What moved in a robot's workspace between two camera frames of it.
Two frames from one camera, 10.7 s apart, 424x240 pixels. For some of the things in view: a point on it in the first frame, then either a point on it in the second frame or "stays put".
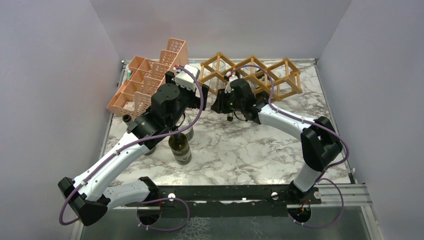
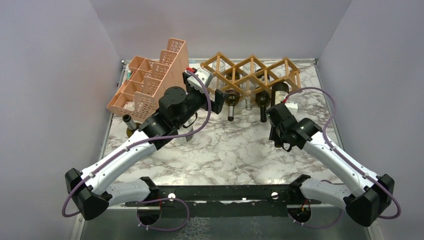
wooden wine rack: x=279 y=80 stays put
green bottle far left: x=127 y=119 stays put
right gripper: x=219 y=105 -> x=274 y=135
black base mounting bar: x=226 y=201 stays put
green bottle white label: x=179 y=144 -> x=280 y=90
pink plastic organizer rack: x=135 y=92 stays put
